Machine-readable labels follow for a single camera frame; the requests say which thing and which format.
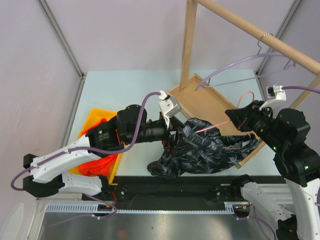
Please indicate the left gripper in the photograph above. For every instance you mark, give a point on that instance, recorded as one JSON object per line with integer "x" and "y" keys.
{"x": 167, "y": 136}

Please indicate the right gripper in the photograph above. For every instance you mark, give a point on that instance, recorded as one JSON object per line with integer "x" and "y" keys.
{"x": 246, "y": 119}

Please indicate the dark patterned shorts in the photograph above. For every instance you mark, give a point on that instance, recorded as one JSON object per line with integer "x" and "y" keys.
{"x": 211, "y": 152}

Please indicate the pink wire hanger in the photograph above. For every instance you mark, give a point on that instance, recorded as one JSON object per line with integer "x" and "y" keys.
{"x": 228, "y": 121}

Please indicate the lilac wire hanger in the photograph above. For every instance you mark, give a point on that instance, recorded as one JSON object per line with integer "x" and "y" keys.
{"x": 205, "y": 83}

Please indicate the orange shorts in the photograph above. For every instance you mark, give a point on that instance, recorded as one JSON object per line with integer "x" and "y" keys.
{"x": 98, "y": 167}

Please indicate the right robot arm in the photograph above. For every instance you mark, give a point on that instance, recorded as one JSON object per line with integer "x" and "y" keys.
{"x": 296, "y": 162}

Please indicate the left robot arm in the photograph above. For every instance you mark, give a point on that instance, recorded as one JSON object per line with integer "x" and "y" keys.
{"x": 49, "y": 174}

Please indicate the yellow plastic bin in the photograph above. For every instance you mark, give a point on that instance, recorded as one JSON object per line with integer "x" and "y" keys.
{"x": 93, "y": 127}

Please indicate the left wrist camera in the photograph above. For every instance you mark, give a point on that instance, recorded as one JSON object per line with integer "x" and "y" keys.
{"x": 169, "y": 106}

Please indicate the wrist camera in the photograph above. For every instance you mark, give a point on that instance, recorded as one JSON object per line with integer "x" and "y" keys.
{"x": 276, "y": 97}
{"x": 169, "y": 106}

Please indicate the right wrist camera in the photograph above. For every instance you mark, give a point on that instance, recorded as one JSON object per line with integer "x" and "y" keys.
{"x": 276, "y": 97}

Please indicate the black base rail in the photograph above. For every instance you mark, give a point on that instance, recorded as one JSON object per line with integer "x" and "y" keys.
{"x": 212, "y": 188}

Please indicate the white cable duct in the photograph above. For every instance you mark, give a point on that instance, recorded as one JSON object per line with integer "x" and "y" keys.
{"x": 96, "y": 208}

